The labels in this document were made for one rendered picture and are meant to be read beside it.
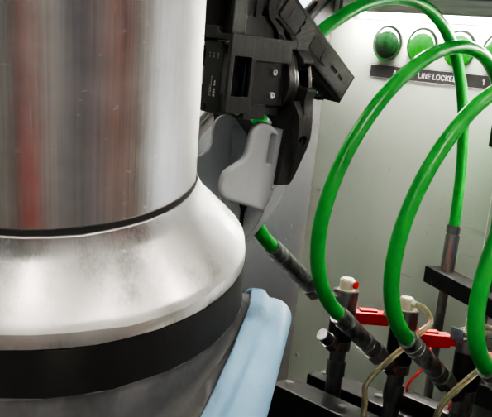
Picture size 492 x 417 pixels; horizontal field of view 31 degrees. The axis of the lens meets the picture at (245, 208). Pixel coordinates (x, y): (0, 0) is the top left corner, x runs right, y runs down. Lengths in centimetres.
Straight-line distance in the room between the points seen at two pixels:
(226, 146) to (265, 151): 4
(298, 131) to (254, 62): 6
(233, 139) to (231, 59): 10
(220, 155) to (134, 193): 44
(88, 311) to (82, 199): 3
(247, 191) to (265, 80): 8
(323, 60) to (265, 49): 8
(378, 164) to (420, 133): 8
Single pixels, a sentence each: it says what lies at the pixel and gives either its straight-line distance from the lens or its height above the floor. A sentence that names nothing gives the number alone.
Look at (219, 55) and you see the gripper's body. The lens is 59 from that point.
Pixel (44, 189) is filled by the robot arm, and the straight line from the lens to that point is 20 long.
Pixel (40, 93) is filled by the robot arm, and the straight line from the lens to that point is 19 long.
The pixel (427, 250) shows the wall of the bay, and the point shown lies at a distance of 124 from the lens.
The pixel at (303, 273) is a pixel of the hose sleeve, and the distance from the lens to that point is 90.
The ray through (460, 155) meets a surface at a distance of 110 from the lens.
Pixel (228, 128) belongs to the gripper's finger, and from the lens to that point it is 65.
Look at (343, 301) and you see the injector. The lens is 96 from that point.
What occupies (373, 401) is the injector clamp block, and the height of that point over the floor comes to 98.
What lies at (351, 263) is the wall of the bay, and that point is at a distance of 133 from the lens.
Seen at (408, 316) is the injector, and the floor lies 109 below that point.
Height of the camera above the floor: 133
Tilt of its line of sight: 9 degrees down
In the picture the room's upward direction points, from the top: 7 degrees clockwise
